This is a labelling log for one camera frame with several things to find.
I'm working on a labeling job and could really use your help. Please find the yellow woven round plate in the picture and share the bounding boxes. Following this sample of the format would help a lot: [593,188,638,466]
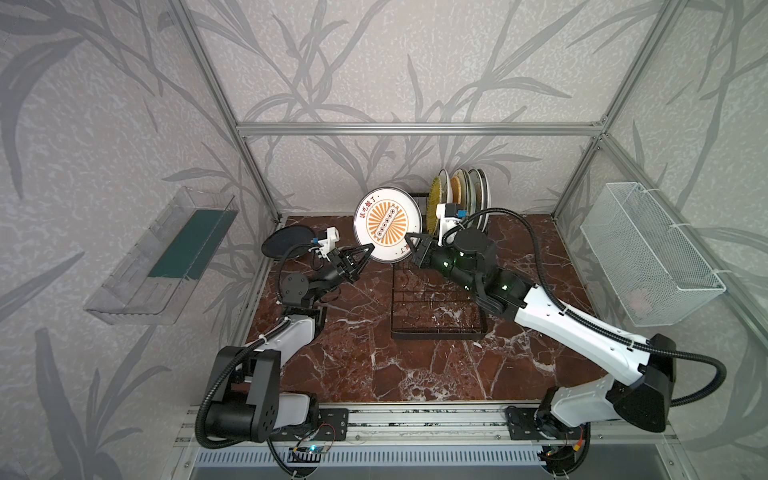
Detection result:
[426,177,439,234]

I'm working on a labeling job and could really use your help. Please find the white plate orange sunburst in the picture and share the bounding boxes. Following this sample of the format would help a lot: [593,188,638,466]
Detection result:
[475,168,488,232]
[353,187,422,264]

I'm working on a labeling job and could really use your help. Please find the black wire dish rack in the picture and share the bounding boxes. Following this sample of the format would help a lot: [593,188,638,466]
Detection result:
[389,191,490,342]

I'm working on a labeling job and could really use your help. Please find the orange woven round plate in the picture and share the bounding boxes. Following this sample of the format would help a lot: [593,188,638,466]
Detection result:
[450,168,465,210]

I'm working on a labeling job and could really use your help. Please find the white plate green clover emblem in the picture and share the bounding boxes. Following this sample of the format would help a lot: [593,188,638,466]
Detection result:
[436,169,453,204]

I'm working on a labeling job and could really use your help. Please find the black round plate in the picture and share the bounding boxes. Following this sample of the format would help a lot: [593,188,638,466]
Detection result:
[261,224,316,260]

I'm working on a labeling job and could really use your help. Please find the cream plate with floral sprigs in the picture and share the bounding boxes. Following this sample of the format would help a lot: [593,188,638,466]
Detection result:
[461,170,476,214]

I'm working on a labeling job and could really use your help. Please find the white plate green text rim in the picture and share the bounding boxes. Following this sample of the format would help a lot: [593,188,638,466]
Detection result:
[478,168,491,233]

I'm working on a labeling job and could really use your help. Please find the mint green flower plate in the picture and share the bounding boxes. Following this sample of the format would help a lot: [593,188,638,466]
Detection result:
[468,168,481,213]

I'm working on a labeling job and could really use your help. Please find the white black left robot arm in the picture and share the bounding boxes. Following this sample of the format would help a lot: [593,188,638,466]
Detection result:
[194,243,374,449]

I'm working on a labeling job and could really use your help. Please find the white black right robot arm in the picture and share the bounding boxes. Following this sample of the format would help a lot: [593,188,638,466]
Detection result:
[405,216,727,434]

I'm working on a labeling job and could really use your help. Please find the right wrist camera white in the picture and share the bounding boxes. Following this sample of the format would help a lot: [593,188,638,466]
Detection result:
[436,203,467,247]

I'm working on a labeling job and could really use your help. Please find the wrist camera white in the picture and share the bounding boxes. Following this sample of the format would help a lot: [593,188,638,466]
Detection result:
[312,227,340,260]
[436,203,467,247]

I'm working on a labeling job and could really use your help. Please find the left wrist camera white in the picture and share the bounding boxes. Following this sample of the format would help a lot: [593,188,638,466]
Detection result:
[312,227,340,260]

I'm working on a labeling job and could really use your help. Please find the aluminium frame rail base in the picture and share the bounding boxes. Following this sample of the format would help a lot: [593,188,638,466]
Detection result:
[172,400,682,448]

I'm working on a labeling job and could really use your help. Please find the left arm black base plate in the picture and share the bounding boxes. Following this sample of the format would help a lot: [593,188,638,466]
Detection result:
[270,407,350,442]

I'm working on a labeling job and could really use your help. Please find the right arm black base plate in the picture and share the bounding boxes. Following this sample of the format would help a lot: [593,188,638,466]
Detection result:
[504,405,591,444]

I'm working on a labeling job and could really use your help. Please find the clear plastic wall bin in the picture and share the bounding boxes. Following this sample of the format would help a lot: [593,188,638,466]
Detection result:
[84,187,239,326]

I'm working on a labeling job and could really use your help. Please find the white wire mesh basket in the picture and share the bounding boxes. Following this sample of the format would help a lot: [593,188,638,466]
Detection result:
[581,182,726,327]

